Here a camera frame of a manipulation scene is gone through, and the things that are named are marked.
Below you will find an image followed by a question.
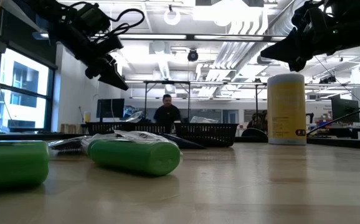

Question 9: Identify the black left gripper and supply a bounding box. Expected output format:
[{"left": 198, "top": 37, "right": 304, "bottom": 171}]
[{"left": 73, "top": 34, "right": 130, "bottom": 91}]

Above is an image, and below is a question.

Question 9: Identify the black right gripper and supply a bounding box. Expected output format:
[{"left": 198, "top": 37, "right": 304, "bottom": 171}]
[{"left": 260, "top": 1, "right": 336, "bottom": 72}]

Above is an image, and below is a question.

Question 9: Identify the clear plastic bag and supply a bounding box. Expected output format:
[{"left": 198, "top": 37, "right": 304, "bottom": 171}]
[{"left": 124, "top": 110, "right": 144, "bottom": 124}]

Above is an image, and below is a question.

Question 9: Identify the clear bag of cotton swabs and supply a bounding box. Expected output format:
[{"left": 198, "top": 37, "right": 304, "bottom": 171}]
[
  {"left": 189, "top": 115, "right": 220, "bottom": 124},
  {"left": 82, "top": 129, "right": 181, "bottom": 147}
]

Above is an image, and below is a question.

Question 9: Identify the clear bag with dark item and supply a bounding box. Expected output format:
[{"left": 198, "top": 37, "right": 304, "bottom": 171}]
[{"left": 48, "top": 135, "right": 89, "bottom": 156}]

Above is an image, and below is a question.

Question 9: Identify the green plastic travel bottle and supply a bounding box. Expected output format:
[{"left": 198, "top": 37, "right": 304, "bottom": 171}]
[
  {"left": 0, "top": 140, "right": 50, "bottom": 191},
  {"left": 86, "top": 138, "right": 181, "bottom": 177}
]

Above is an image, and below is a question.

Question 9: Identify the dark blue shave butter tube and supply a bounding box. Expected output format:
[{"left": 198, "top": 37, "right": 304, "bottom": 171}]
[{"left": 158, "top": 133, "right": 206, "bottom": 149}]

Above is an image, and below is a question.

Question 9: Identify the black monitor on arm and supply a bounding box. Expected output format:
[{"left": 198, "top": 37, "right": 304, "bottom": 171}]
[{"left": 331, "top": 97, "right": 360, "bottom": 138}]

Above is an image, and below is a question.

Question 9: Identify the black computer monitor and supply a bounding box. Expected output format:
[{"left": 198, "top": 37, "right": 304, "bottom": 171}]
[{"left": 96, "top": 98, "right": 125, "bottom": 123}]

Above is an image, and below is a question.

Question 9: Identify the black slotted plastic basket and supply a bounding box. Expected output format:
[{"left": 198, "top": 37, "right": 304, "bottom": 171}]
[
  {"left": 85, "top": 121, "right": 128, "bottom": 135},
  {"left": 173, "top": 123, "right": 240, "bottom": 148},
  {"left": 126, "top": 122, "right": 174, "bottom": 136}
]

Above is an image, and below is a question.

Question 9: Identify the yellow white wipes canister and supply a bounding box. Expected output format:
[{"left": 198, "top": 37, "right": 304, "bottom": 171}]
[{"left": 267, "top": 73, "right": 308, "bottom": 146}]

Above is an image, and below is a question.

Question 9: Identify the wooden slat crate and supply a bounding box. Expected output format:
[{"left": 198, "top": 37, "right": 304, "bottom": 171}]
[{"left": 60, "top": 123, "right": 83, "bottom": 134}]

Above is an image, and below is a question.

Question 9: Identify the person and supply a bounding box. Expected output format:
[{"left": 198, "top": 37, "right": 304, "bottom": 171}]
[{"left": 153, "top": 93, "right": 182, "bottom": 125}]

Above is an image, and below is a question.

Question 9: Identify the cluttered black background desk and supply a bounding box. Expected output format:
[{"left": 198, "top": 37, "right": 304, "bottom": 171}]
[{"left": 307, "top": 116, "right": 360, "bottom": 139}]

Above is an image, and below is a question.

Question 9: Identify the large glass window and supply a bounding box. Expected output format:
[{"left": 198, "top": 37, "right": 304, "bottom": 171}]
[{"left": 0, "top": 46, "right": 56, "bottom": 133}]

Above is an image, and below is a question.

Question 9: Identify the silver ventilation duct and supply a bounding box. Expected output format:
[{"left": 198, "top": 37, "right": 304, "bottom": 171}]
[{"left": 256, "top": 0, "right": 296, "bottom": 63}]

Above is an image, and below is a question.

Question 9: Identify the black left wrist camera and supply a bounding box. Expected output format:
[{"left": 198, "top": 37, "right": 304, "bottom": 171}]
[{"left": 79, "top": 2, "right": 112, "bottom": 34}]

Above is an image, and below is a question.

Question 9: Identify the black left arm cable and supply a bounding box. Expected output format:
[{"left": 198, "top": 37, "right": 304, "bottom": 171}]
[{"left": 107, "top": 8, "right": 146, "bottom": 37}]

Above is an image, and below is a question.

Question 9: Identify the white ring ceiling lamp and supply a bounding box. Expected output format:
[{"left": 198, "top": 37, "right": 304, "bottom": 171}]
[{"left": 163, "top": 6, "right": 182, "bottom": 26}]

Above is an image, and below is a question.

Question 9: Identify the black curved frame handle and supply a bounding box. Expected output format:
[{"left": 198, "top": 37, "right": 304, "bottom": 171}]
[{"left": 240, "top": 127, "right": 268, "bottom": 140}]

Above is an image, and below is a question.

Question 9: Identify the black right base cable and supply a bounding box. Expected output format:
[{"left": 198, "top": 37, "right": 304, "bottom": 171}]
[{"left": 306, "top": 104, "right": 360, "bottom": 136}]

